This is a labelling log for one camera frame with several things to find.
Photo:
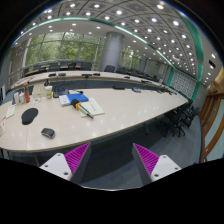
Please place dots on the black office chair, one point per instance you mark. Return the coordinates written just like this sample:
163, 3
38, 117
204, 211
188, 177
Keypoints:
174, 121

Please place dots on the black computer mouse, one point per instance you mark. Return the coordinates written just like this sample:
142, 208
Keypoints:
48, 132

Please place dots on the white papers at left edge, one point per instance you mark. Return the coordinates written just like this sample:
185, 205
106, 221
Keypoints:
10, 111

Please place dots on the white paper booklet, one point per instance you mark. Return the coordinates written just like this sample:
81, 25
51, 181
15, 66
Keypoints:
93, 107

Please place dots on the red bottle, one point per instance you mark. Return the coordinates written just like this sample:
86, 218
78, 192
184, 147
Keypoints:
26, 92

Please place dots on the black oval mouse pad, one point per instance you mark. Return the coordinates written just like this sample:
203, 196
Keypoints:
29, 115

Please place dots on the blue folder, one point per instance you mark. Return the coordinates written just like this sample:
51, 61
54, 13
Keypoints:
78, 96

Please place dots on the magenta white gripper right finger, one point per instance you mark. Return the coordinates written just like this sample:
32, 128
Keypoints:
151, 166

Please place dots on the black tablet device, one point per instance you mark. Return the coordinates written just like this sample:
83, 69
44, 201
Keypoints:
57, 92

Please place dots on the wooden door frame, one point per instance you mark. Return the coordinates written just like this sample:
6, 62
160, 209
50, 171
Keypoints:
212, 121

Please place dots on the white paper cup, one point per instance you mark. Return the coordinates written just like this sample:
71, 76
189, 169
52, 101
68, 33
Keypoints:
48, 90

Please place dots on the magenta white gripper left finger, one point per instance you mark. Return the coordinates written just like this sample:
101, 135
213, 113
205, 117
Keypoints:
69, 166

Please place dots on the grey round pillar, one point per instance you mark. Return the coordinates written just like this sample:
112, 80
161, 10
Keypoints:
111, 50

